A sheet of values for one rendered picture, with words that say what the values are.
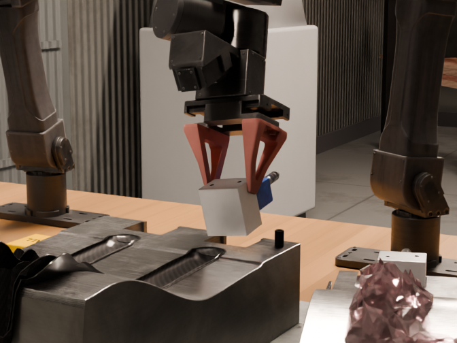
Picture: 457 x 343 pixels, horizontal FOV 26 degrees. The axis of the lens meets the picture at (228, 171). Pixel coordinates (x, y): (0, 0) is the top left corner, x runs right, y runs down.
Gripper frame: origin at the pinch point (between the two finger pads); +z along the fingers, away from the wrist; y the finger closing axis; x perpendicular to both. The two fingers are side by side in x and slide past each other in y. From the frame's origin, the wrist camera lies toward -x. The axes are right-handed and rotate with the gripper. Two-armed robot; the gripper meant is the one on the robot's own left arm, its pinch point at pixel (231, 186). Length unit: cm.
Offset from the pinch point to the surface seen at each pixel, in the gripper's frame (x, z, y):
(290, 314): 4.8, 13.3, 5.6
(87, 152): 250, -70, -234
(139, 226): 2.1, 3.9, -13.7
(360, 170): 475, -106, -202
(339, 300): -11.7, 12.8, 19.0
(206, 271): -8.0, 10.1, 2.8
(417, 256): 9.3, 6.4, 17.8
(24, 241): 4.4, 5.3, -33.6
